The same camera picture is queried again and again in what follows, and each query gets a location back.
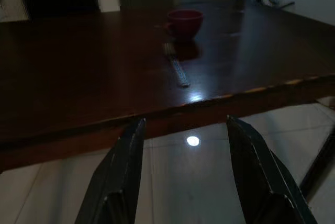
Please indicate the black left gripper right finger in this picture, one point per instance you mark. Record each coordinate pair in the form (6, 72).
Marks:
(255, 179)

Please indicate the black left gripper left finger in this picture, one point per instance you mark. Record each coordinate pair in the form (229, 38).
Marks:
(121, 174)

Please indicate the black table leg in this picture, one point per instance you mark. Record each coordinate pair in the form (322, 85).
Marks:
(318, 159)

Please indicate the dark wooden dining table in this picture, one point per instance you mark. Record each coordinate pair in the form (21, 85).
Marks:
(78, 82)

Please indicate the red ceramic cup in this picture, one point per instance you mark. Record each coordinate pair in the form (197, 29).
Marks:
(185, 23)

